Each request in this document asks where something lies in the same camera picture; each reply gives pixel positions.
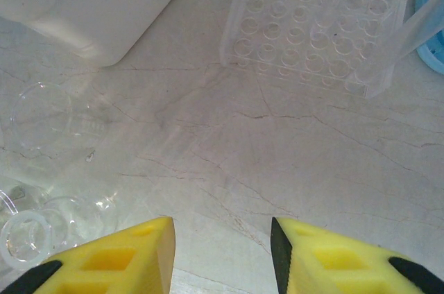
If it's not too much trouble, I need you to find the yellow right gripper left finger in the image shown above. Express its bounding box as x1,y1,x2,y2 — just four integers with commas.
0,216,174,294

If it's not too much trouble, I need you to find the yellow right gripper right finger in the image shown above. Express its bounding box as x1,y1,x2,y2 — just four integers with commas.
270,216,444,294

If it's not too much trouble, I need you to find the clear glass beaker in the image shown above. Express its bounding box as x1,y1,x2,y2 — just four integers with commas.
9,81,109,152

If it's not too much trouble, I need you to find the blue capped test tube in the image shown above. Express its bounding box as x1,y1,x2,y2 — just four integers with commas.
398,0,444,61

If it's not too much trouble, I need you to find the translucent plastic storage box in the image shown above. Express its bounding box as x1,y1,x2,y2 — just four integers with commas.
0,0,204,68

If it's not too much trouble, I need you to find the clear acrylic test tube rack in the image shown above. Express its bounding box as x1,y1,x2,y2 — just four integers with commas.
219,0,407,100

